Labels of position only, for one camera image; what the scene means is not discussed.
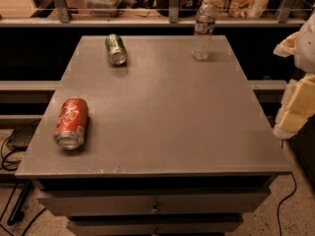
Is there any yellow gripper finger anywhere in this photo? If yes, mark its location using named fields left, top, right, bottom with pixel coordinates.
left=274, top=32, right=298, bottom=57
left=273, top=75, right=315, bottom=140

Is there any clear plastic water bottle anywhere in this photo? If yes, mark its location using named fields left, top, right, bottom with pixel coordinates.
left=192, top=0, right=217, bottom=61

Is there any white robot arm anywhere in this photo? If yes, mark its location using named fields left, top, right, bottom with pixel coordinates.
left=274, top=15, right=315, bottom=140

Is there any green soda can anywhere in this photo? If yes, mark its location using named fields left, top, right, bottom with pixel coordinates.
left=104, top=34, right=127, bottom=66

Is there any red coke can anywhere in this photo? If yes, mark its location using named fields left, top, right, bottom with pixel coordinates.
left=53, top=97, right=89, bottom=150

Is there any grey drawer cabinet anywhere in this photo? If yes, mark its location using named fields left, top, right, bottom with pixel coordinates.
left=17, top=36, right=290, bottom=222

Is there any upper grey drawer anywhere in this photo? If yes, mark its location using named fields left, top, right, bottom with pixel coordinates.
left=37, top=189, right=270, bottom=217

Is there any grey drawer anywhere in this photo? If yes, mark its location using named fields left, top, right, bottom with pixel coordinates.
left=67, top=215, right=243, bottom=236
left=37, top=189, right=270, bottom=217

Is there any grey metal railing shelf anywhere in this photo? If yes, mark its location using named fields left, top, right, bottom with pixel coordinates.
left=0, top=0, right=314, bottom=28

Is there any lower grey drawer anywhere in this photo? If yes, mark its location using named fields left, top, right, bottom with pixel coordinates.
left=67, top=215, right=243, bottom=236

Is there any black power adapter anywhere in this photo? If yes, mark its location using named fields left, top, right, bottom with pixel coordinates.
left=6, top=126, right=34, bottom=149

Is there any black cable on right floor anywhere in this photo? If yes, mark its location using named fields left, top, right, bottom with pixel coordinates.
left=276, top=172, right=298, bottom=236

